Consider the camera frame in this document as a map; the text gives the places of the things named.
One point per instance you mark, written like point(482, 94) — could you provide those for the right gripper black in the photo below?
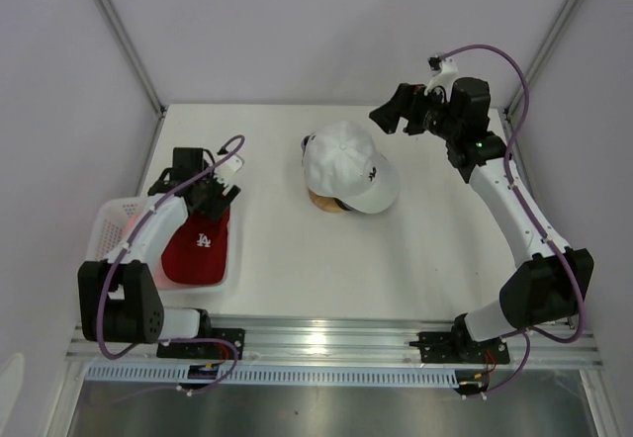
point(407, 98)

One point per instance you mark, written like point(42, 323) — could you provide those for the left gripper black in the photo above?
point(214, 206)

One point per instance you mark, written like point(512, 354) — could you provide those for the red LA baseball cap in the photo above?
point(196, 253)

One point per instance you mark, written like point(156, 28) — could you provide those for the white baseball cap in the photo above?
point(342, 161)

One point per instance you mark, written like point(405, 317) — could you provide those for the black baseball cap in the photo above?
point(344, 206)

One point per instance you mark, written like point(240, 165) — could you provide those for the lilac baseball cap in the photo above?
point(304, 143)

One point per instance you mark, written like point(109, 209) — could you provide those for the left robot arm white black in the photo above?
point(118, 299)

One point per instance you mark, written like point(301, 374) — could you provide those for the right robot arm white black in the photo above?
point(551, 277)

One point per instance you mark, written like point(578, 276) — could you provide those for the pink baseball cap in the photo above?
point(158, 274)

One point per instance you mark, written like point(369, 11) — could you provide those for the white plastic bin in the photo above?
point(107, 233)

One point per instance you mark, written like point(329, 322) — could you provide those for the wooden hat stand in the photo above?
point(325, 204)

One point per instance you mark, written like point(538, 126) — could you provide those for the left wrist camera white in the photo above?
point(227, 166)

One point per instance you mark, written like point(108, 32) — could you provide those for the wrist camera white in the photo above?
point(444, 74)
point(227, 166)

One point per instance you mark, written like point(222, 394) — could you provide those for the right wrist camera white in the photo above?
point(444, 74)

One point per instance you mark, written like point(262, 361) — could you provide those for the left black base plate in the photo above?
point(226, 344)

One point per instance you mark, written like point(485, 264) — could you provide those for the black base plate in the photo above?
point(226, 344)
point(437, 347)

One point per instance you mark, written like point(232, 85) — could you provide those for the aluminium mounting rail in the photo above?
point(373, 343)

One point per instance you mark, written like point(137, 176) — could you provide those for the left aluminium corner post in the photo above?
point(126, 46)

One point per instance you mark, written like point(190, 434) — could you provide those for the aluminium corner post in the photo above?
point(548, 43)
point(126, 46)

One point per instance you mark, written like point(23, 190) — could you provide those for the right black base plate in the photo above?
point(437, 347)

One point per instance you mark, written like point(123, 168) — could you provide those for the white slotted cable duct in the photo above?
point(275, 375)

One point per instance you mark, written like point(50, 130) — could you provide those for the right aluminium corner post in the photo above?
point(548, 43)

